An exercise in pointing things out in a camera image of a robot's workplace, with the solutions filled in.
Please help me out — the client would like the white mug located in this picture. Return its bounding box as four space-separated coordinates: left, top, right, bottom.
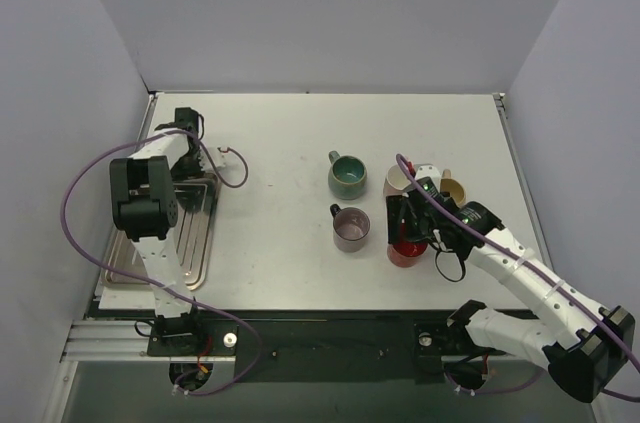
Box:
383 164 411 197

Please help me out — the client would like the red mug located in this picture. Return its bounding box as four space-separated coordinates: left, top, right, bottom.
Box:
387 240 428 268

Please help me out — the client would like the tan yellow mug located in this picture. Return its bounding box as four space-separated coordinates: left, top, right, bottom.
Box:
440 169 466 207

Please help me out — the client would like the mauve pink mug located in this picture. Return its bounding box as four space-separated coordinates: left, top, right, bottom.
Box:
329 204 371 253

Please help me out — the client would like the green glazed mug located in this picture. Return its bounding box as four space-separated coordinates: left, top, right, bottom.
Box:
328 150 367 200

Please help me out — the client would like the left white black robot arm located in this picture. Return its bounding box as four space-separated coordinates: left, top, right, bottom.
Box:
109 107 206 355

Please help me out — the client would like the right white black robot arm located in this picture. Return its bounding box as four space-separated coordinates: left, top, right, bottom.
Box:
385 177 635 403

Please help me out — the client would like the metal tray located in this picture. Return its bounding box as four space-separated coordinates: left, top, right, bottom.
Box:
101 172 221 291

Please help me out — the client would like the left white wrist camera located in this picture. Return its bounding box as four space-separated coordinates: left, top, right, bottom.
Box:
203 146 230 175

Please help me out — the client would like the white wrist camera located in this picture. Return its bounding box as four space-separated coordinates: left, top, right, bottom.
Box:
203 146 230 175
414 163 442 188

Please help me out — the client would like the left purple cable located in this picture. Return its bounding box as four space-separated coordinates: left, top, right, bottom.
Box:
60 135 264 398

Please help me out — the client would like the purple cable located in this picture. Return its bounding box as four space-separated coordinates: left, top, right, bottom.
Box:
60 135 264 398
395 152 640 400

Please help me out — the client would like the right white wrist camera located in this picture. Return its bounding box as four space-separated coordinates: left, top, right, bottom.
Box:
414 163 442 188

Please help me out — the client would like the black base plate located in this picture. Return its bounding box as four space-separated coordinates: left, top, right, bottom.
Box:
145 308 509 387

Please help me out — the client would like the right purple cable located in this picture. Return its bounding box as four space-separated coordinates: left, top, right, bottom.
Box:
395 152 640 400

